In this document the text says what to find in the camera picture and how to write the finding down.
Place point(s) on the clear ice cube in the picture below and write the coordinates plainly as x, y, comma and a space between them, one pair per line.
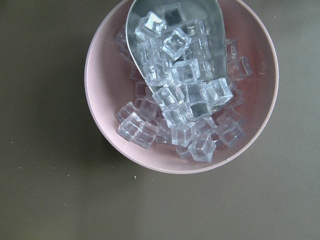
150, 26
176, 43
202, 148

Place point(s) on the pink bowl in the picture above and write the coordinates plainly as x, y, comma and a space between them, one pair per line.
108, 87

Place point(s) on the metal ice scoop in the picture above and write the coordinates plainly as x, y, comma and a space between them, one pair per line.
204, 61

